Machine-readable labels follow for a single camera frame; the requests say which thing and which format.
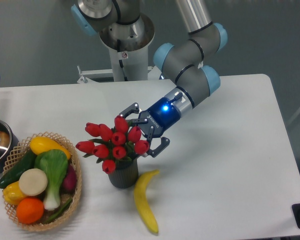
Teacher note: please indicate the purple sweet potato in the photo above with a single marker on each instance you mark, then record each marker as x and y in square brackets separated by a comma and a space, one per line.
[70, 180]

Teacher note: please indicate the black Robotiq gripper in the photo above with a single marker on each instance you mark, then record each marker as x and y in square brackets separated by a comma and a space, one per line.
[153, 122]

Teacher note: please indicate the dark grey ribbed vase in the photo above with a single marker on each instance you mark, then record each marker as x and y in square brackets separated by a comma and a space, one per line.
[126, 175]

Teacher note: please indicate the green cucumber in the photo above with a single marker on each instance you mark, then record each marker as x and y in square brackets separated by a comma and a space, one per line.
[27, 162]

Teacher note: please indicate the green bok choy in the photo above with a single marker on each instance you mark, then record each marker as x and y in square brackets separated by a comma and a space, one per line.
[54, 164]

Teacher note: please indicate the green bean pod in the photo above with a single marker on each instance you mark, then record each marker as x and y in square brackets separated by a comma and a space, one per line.
[59, 212]

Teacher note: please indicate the orange fruit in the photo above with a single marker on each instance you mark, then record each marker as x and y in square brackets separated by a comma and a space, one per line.
[30, 210]

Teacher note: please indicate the yellow bell pepper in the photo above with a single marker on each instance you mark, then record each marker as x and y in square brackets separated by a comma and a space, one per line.
[12, 194]

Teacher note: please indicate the yellow squash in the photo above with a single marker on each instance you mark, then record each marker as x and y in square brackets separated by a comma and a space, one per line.
[41, 144]

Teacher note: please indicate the white metal base frame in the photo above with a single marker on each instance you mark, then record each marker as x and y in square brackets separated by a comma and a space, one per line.
[106, 75]

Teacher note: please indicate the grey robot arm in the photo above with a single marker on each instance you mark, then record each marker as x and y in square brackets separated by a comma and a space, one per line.
[127, 34]

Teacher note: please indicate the red tulip bouquet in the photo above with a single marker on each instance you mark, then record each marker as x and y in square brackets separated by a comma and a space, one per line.
[114, 147]

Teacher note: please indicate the white round radish slice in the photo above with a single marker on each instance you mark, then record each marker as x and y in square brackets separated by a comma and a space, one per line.
[33, 182]

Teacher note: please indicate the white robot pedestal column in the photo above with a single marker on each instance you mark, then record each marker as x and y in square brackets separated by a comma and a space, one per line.
[129, 65]

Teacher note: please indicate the woven wicker basket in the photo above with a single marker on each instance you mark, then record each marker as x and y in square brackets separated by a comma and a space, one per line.
[16, 154]

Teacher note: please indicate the yellow banana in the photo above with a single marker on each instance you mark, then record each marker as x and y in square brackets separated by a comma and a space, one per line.
[141, 202]

